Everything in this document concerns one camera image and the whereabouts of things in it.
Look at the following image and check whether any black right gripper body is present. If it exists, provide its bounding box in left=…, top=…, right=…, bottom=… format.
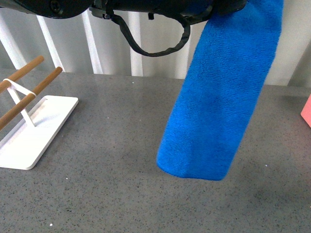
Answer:
left=0, top=0, right=247, bottom=19

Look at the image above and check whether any blue microfiber cloth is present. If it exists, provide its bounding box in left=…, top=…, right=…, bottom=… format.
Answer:
left=156, top=0, right=283, bottom=181

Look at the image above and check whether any left wooden rack rod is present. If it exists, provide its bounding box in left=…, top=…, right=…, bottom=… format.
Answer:
left=0, top=55, right=44, bottom=93

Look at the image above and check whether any wooden rack rod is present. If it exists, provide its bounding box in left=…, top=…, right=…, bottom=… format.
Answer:
left=0, top=67, right=63, bottom=130
left=0, top=55, right=44, bottom=93

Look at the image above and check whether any right wooden rack rod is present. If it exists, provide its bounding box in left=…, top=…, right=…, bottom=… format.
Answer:
left=0, top=67, right=63, bottom=130

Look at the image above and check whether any white towel rack stand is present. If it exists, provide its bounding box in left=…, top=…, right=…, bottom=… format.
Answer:
left=0, top=78, right=79, bottom=170

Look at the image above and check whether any pink plastic bin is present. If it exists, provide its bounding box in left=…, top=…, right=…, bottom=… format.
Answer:
left=300, top=95, right=311, bottom=127

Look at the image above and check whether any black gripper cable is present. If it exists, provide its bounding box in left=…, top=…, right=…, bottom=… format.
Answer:
left=106, top=6, right=214, bottom=57

